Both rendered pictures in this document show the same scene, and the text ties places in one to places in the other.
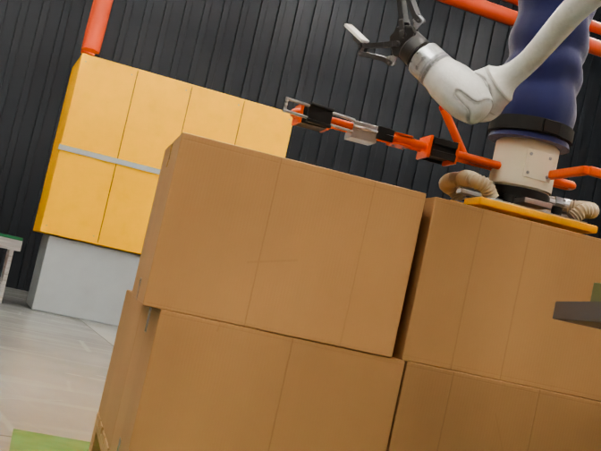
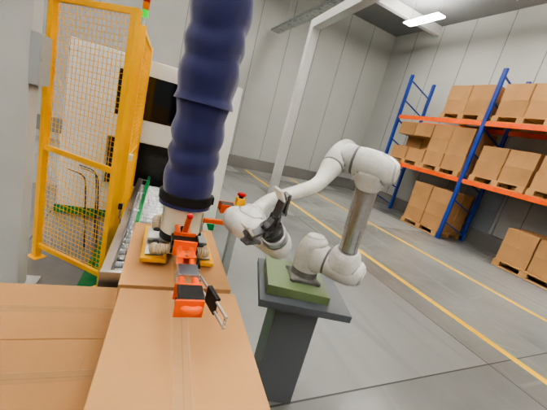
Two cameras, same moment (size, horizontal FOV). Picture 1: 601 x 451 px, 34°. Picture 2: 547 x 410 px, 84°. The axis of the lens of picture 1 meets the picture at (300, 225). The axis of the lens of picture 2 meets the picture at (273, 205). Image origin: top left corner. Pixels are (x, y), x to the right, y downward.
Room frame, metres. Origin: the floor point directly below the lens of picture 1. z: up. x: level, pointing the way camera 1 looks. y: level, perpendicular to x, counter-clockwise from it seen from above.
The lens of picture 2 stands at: (2.43, 0.76, 1.57)
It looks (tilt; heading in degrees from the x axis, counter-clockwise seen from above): 14 degrees down; 262
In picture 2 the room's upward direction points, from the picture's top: 15 degrees clockwise
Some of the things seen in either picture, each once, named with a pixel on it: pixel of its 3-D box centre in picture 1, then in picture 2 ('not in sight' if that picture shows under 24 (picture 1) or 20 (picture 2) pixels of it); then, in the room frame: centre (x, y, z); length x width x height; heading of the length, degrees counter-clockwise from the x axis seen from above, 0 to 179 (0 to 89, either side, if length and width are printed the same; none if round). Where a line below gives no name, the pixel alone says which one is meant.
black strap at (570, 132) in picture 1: (531, 131); (186, 196); (2.61, -0.55, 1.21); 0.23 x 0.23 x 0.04
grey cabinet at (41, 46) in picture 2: not in sight; (41, 60); (3.76, -1.41, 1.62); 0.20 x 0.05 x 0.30; 104
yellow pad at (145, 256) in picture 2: not in sight; (155, 239); (2.71, -0.53, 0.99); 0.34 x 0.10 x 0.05; 104
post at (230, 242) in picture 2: not in sight; (227, 255); (2.35, -1.58, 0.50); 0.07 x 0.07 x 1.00; 14
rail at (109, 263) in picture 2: not in sight; (128, 216); (3.29, -1.96, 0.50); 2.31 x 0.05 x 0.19; 104
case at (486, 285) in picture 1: (494, 299); (168, 289); (2.61, -0.55, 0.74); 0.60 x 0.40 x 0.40; 104
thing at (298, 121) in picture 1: (312, 117); (188, 299); (2.48, 0.03, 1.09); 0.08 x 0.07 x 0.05; 104
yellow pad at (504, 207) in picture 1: (531, 209); (199, 243); (2.52, -0.58, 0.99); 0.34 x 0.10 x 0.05; 104
